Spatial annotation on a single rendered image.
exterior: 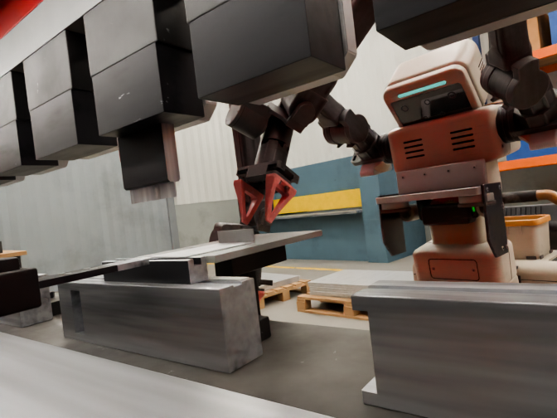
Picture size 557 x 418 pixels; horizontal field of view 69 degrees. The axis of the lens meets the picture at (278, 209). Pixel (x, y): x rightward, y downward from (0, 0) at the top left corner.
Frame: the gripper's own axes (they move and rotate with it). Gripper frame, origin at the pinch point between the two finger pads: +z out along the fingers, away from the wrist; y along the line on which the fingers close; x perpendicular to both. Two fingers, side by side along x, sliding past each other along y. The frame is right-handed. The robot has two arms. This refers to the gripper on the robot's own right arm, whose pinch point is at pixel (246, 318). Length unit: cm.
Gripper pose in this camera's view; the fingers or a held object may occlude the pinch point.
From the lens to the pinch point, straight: 97.1
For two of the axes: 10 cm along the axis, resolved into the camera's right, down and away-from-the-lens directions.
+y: -7.0, -1.6, -7.0
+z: -0.6, 9.8, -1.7
